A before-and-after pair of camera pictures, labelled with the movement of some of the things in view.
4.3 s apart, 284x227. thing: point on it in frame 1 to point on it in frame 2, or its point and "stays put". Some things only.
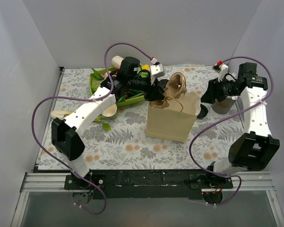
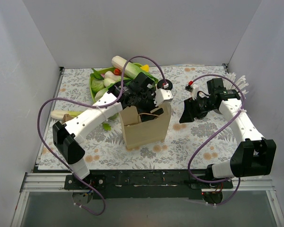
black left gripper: [152, 90] to [147, 109]
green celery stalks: [60, 114] stays put
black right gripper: [209, 91] to [192, 108]
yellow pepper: [146, 66] stays put
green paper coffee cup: [163, 82] stays put
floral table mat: [118, 141] stays put
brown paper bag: [175, 121] to [137, 133]
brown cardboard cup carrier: [175, 86] to [128, 120]
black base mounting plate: [117, 185] stays put
